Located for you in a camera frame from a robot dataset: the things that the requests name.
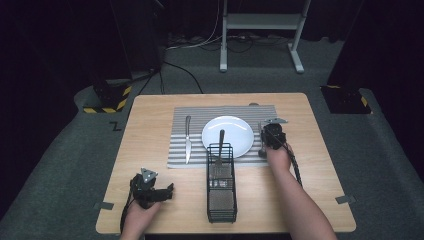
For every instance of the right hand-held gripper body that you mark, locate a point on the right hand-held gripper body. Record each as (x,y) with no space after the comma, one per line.
(276,135)

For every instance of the metal table knife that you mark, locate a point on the metal table knife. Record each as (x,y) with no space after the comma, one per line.
(188,140)

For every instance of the person's right hand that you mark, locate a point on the person's right hand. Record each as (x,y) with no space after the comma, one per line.
(279,158)

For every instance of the white metal stand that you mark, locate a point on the white metal stand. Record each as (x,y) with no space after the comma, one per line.
(260,21)

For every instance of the grey white striped placemat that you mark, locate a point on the grey white striped placemat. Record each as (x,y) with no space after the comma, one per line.
(180,153)

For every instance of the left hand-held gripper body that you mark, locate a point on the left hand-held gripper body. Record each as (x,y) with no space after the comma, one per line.
(144,190)

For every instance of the metal fork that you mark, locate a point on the metal fork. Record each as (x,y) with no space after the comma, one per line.
(220,143)

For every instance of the black yellow striped base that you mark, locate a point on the black yellow striped base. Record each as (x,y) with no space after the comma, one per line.
(346,100)
(110,96)

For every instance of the tall black column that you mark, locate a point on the tall black column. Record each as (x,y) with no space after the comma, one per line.
(140,33)

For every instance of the grey tape piece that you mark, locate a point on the grey tape piece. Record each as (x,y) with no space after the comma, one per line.
(104,205)
(345,199)

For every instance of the white round plate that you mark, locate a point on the white round plate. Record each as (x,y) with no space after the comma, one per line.
(230,130)

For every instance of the person's left hand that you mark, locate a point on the person's left hand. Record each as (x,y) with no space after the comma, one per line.
(140,218)

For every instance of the metal spoon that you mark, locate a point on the metal spoon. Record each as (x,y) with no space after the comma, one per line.
(262,152)

